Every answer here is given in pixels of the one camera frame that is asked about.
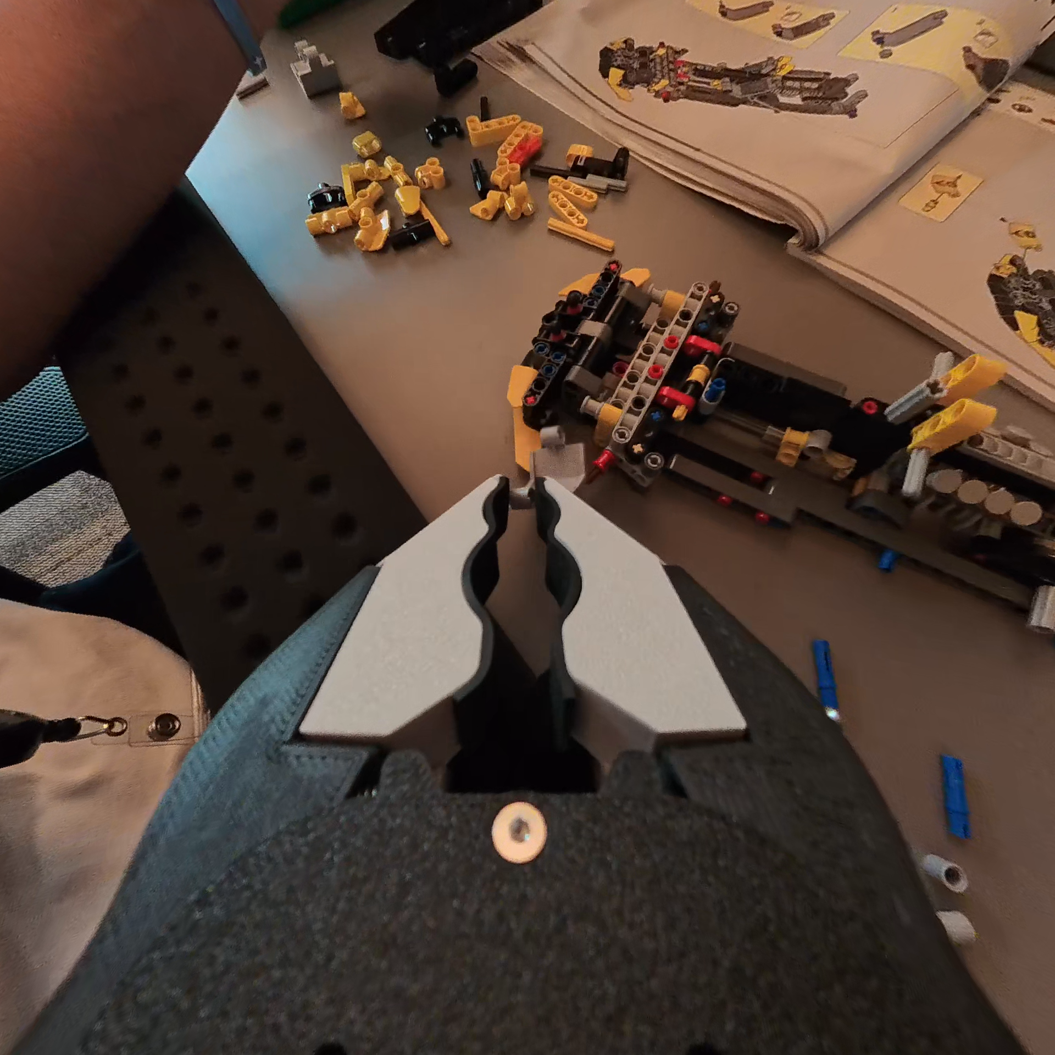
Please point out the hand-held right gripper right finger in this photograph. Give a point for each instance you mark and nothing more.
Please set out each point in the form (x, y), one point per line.
(651, 643)

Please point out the teal mesh office chair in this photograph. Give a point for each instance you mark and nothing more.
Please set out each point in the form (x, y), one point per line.
(41, 420)

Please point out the lego car chassis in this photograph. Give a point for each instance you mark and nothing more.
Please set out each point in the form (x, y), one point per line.
(742, 396)

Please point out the person in white shirt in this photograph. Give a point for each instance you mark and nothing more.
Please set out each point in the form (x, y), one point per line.
(49, 824)

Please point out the dark ribbed lego panel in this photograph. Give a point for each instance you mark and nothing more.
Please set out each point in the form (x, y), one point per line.
(445, 29)

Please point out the person's left forearm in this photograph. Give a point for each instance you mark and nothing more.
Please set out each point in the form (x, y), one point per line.
(99, 165)

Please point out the lego instruction booklet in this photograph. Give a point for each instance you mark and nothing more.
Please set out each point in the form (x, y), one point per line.
(783, 148)

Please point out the long blue lego pin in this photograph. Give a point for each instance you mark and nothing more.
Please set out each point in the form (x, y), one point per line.
(956, 795)
(826, 676)

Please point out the pile of yellow lego pieces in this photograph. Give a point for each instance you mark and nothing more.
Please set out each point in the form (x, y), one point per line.
(494, 128)

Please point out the light grey lego bracket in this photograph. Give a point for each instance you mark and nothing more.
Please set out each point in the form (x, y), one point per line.
(317, 74)

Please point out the grey lego seat piece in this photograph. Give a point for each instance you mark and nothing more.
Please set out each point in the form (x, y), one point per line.
(560, 474)

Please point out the short blue lego pin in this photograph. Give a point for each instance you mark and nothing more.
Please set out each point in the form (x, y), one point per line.
(888, 560)

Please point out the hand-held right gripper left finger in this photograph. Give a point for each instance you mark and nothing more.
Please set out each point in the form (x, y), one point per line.
(396, 643)

